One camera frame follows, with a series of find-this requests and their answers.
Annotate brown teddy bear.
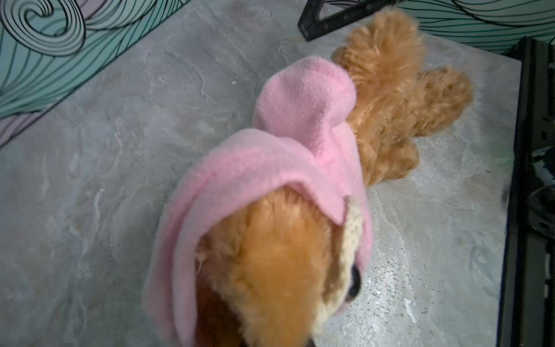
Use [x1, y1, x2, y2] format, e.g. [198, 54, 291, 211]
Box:
[195, 7, 473, 346]

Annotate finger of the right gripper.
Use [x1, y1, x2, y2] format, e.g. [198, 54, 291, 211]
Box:
[297, 0, 399, 42]

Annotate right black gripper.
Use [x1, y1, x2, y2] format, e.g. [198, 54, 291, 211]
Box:
[497, 38, 554, 346]

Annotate pink teddy hoodie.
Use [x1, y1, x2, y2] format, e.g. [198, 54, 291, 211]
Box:
[143, 56, 373, 346]

